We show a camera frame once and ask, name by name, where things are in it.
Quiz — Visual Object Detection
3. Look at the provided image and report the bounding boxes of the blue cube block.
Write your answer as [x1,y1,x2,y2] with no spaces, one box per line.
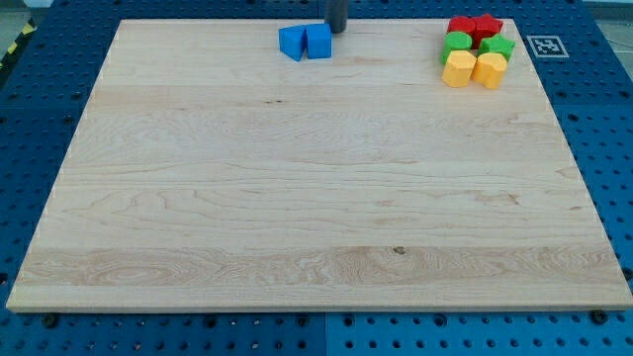
[306,23,332,59]

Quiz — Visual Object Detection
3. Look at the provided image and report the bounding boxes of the blue triangle block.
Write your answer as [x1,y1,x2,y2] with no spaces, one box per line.
[278,25,307,61]

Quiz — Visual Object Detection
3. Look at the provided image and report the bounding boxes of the light wooden board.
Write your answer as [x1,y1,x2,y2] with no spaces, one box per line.
[7,19,632,313]

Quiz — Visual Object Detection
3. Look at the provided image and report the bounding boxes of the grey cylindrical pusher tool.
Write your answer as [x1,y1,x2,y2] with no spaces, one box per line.
[324,0,349,35]

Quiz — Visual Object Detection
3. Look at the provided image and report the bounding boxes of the yellow hexagon block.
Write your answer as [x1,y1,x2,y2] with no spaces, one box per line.
[441,50,477,88]

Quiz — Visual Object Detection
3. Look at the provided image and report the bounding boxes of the green cylinder block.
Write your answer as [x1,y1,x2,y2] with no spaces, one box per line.
[440,31,473,64]

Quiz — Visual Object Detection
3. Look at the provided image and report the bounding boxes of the yellow heart block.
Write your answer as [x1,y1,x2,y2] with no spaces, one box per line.
[471,52,507,90]

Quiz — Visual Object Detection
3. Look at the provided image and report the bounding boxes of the red cylinder block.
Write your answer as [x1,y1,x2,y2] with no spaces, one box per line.
[446,16,477,37]

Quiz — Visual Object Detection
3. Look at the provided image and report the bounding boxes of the green star block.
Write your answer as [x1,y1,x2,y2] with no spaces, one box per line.
[478,34,515,61]

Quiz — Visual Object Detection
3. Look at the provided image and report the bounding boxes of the red star block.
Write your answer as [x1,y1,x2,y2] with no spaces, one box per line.
[472,14,503,49]

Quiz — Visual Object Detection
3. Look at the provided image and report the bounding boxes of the white fiducial marker tag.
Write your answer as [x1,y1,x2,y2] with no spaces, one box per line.
[527,35,569,58]

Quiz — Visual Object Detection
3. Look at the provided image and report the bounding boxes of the black bolt front left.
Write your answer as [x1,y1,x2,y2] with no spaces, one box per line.
[42,313,59,329]

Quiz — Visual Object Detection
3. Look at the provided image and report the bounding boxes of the black bolt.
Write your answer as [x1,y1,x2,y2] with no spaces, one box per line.
[42,313,59,329]
[589,310,608,325]

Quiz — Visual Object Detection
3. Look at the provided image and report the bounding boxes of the black bolt front right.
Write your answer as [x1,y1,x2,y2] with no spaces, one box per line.
[589,310,608,325]

